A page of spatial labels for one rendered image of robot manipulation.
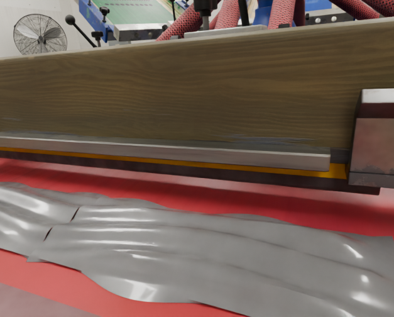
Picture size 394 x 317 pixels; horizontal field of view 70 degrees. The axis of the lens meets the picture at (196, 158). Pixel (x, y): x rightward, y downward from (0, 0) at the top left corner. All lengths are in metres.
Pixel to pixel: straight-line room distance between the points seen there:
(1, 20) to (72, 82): 4.72
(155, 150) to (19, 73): 0.14
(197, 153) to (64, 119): 0.12
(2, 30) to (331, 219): 4.86
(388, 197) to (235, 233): 0.11
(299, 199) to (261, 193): 0.03
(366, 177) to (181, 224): 0.10
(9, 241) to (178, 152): 0.11
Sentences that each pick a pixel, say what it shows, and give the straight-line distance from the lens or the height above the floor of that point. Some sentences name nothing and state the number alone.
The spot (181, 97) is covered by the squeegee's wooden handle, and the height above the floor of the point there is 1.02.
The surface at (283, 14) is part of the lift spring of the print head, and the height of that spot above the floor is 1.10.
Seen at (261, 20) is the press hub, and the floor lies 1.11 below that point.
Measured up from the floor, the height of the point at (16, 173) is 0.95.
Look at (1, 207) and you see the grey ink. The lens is 0.24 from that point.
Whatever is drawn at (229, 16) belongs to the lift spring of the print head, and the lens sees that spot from 0.72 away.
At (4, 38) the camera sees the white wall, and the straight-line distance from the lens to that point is 4.91.
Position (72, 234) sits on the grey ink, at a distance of 0.18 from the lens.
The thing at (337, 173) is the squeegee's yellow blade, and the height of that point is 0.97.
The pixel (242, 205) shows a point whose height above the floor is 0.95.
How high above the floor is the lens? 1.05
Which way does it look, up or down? 21 degrees down
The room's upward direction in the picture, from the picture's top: 5 degrees counter-clockwise
